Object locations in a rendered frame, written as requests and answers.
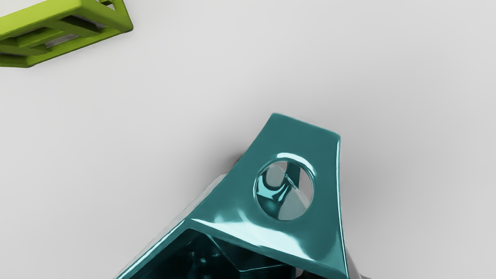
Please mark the teal faceted mug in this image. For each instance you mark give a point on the teal faceted mug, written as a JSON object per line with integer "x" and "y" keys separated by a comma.
{"x": 232, "y": 201}

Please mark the green open frame block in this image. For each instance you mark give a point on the green open frame block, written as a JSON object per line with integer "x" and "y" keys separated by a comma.
{"x": 66, "y": 11}

